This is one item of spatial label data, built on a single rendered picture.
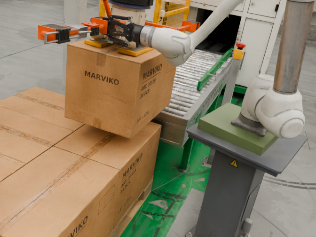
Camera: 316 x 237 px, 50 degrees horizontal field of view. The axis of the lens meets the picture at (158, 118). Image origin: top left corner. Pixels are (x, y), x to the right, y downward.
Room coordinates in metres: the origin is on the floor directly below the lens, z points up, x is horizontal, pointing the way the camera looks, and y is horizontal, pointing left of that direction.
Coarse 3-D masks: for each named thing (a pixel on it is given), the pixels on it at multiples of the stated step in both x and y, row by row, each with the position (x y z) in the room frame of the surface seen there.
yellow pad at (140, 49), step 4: (136, 44) 1.68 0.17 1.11; (140, 44) 1.77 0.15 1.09; (120, 48) 1.62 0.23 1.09; (124, 48) 1.63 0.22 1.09; (128, 48) 1.63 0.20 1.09; (136, 48) 1.66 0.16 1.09; (140, 48) 1.67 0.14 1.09; (144, 48) 1.71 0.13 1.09; (148, 48) 1.73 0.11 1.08; (152, 48) 1.79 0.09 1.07; (120, 52) 1.61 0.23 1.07; (124, 52) 1.60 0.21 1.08; (128, 52) 1.60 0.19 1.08; (132, 52) 1.59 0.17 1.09; (136, 52) 1.60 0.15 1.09; (140, 52) 1.63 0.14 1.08; (144, 52) 1.69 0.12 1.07
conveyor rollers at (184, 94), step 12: (192, 60) 3.68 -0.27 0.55; (204, 60) 3.75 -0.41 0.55; (216, 60) 3.87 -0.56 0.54; (228, 60) 3.93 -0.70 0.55; (180, 72) 3.16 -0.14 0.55; (192, 72) 3.22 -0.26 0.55; (204, 72) 3.28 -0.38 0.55; (216, 72) 3.35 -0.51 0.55; (180, 84) 2.86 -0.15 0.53; (192, 84) 2.86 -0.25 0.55; (180, 96) 2.51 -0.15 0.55; (192, 96) 2.56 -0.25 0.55; (168, 108) 2.25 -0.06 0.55; (180, 108) 2.30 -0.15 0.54
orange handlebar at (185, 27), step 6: (84, 24) 1.44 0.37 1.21; (90, 24) 1.43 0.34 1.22; (96, 24) 1.45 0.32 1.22; (102, 24) 1.50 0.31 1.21; (150, 24) 1.79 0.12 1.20; (156, 24) 1.78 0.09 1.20; (180, 30) 1.78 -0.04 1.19; (42, 36) 1.17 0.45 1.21; (48, 36) 1.17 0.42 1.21; (54, 36) 1.17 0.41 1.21
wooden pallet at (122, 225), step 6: (150, 180) 1.92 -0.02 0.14; (150, 186) 1.94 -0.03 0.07; (144, 192) 1.83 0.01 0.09; (138, 198) 1.84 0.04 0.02; (144, 198) 1.85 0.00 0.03; (132, 204) 1.64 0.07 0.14; (138, 204) 1.79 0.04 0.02; (132, 210) 1.72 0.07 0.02; (126, 216) 1.66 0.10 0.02; (132, 216) 1.67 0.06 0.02; (120, 222) 1.49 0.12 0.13; (126, 222) 1.60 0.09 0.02; (114, 228) 1.42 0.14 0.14; (120, 228) 1.55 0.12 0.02; (114, 234) 1.42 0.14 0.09; (120, 234) 1.51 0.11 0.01
